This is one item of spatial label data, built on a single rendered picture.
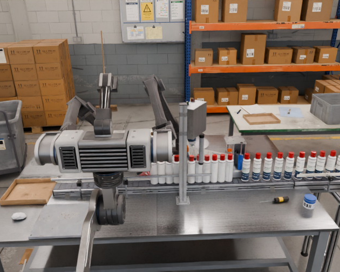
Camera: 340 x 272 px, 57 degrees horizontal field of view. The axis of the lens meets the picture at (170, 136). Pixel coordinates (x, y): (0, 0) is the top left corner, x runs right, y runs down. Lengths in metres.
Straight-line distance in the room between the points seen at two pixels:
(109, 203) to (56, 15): 5.37
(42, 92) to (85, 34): 1.68
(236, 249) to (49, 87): 3.74
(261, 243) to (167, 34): 4.38
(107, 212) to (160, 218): 0.54
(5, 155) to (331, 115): 3.65
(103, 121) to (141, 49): 5.04
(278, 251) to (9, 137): 3.03
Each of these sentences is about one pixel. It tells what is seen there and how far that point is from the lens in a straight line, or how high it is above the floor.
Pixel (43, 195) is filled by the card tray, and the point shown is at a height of 0.83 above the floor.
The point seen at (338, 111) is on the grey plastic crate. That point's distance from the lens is 3.67.
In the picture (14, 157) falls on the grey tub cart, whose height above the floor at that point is 0.32.
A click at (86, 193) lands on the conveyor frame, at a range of 2.24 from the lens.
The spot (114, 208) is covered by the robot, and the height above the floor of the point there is 1.18.
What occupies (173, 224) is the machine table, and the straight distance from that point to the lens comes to 1.94.
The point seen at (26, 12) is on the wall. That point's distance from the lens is 6.70.
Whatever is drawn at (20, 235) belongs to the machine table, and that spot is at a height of 0.83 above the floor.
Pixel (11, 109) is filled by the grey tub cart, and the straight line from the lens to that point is 4.73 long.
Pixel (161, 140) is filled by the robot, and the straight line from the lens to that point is 1.36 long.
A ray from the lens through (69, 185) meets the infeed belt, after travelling 2.30.
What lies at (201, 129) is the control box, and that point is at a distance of 1.94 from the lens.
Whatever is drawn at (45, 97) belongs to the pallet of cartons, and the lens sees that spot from 5.33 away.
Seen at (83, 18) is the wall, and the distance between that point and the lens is 6.44.
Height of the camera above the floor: 2.08
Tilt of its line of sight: 24 degrees down
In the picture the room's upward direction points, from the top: 1 degrees counter-clockwise
